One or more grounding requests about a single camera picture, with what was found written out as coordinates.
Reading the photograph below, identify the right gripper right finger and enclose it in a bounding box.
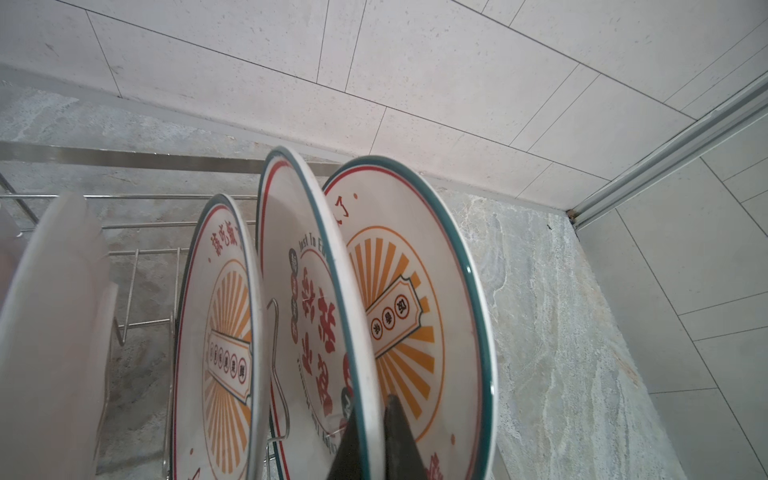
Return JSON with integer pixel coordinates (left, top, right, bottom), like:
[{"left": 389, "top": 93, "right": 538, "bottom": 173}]
[{"left": 384, "top": 394, "right": 427, "bottom": 480}]

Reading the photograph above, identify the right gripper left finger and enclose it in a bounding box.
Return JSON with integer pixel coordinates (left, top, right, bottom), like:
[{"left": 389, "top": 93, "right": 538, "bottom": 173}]
[{"left": 326, "top": 411, "right": 363, "bottom": 480}]

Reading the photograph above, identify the orange sunburst plate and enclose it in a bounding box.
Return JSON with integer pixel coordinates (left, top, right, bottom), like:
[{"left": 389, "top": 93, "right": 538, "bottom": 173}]
[
  {"left": 1, "top": 192, "right": 118, "bottom": 479},
  {"left": 169, "top": 194, "right": 268, "bottom": 479},
  {"left": 256, "top": 147, "right": 385, "bottom": 479},
  {"left": 323, "top": 155, "right": 499, "bottom": 479}
]

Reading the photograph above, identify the orange sunburst plate front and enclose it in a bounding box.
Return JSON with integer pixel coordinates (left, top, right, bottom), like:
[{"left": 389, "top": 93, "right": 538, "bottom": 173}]
[{"left": 1, "top": 192, "right": 118, "bottom": 479}]

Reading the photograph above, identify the metal wire dish rack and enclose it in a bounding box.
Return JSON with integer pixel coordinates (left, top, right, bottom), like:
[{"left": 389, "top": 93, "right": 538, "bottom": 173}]
[{"left": 0, "top": 141, "right": 343, "bottom": 480}]

